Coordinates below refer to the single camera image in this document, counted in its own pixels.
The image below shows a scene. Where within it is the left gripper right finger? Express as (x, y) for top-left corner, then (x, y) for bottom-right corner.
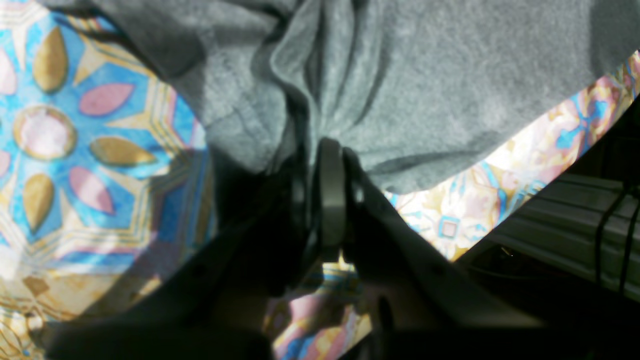
(315, 138), (551, 360)

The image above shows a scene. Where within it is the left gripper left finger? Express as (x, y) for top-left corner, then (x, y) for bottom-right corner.
(43, 145), (320, 360)

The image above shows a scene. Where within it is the grey T-shirt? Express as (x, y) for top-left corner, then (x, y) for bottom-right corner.
(42, 0), (639, 194)

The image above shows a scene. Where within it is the patterned tile tablecloth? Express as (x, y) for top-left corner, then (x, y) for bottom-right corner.
(1, 0), (639, 360)

